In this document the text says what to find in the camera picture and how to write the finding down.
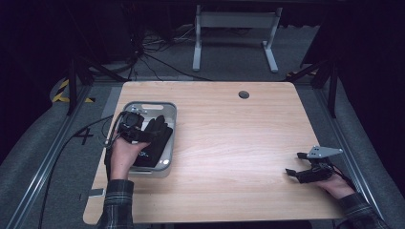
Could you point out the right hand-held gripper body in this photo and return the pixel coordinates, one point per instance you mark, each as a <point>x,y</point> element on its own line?
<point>318,175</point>

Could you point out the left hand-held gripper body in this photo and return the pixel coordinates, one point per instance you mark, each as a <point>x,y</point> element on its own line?
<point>132,125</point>

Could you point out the black glove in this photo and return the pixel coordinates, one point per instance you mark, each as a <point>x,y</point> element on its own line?
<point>159,132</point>
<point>144,160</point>

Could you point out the grey plastic bin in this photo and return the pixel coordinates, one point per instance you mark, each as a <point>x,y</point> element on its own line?
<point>167,149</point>

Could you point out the person's right hand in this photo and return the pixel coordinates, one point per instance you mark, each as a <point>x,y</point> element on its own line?
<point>339,187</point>

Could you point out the person's left hand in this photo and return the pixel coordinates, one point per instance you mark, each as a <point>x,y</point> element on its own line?
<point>122,159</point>

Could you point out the black metal stand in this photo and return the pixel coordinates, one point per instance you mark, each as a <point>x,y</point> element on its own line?
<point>332,92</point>
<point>72,89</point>

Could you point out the grey tape piece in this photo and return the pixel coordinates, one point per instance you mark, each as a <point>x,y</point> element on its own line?
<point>95,192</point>

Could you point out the yellow black hazard tape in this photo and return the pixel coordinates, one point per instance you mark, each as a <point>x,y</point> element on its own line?
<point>60,92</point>

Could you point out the aluminium floor rail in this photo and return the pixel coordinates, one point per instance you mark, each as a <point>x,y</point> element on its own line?
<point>44,165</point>
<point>347,140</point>

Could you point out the white metal desk frame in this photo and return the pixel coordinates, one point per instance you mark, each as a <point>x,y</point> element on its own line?
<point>235,19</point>

